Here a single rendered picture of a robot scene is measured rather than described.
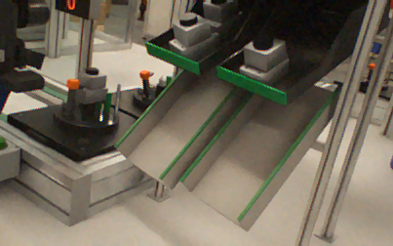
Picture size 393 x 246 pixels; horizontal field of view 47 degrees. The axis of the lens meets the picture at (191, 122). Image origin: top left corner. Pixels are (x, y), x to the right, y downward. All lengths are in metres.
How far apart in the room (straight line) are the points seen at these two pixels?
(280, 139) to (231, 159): 0.09
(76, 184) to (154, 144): 0.16
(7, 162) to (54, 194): 0.11
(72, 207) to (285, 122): 0.41
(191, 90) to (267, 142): 0.20
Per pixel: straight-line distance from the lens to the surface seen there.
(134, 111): 1.15
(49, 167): 0.88
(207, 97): 0.86
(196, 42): 0.74
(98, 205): 0.92
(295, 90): 0.66
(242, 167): 0.77
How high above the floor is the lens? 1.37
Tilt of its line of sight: 20 degrees down
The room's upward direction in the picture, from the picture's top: 11 degrees clockwise
